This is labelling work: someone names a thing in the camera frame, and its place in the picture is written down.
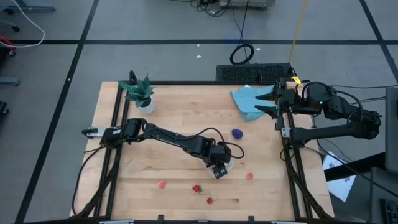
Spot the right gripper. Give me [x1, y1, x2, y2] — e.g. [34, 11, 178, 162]
[254, 77, 305, 131]

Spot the clear plastic tupperware container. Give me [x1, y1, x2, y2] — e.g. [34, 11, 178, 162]
[201, 157, 236, 179]

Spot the light blue cloth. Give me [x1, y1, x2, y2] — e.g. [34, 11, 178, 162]
[229, 84, 277, 123]

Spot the green plant in white pot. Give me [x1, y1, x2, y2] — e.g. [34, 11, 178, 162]
[118, 73, 156, 115]

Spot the grey equipment base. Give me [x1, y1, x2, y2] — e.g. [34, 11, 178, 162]
[219, 0, 276, 7]

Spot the black beam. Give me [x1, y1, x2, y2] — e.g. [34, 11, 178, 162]
[325, 152, 386, 183]

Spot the white paper sheet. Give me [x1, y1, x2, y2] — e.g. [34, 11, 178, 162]
[323, 151, 357, 203]

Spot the grey monitor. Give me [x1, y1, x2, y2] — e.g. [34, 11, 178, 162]
[385, 86, 398, 174]

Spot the black keyboard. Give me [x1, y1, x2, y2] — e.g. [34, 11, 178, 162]
[379, 198, 398, 224]

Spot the grey desk foot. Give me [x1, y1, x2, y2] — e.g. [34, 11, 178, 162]
[0, 76, 21, 87]

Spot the black office chair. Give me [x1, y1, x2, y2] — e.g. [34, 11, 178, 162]
[0, 18, 21, 34]

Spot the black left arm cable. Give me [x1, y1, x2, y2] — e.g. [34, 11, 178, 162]
[174, 126, 246, 160]

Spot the black coiled floor cable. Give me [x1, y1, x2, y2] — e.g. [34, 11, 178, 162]
[229, 0, 255, 65]

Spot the black aluminium table frame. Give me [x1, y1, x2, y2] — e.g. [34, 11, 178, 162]
[70, 70, 335, 224]

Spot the yellow hanging cable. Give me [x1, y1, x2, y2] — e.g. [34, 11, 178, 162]
[288, 0, 309, 65]

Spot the black cable bundle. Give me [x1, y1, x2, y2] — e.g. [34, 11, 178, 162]
[191, 0, 231, 18]

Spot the black frame cable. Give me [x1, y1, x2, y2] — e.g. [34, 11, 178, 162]
[72, 144, 108, 217]

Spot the white cable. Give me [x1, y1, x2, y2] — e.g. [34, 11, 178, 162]
[0, 0, 46, 49]

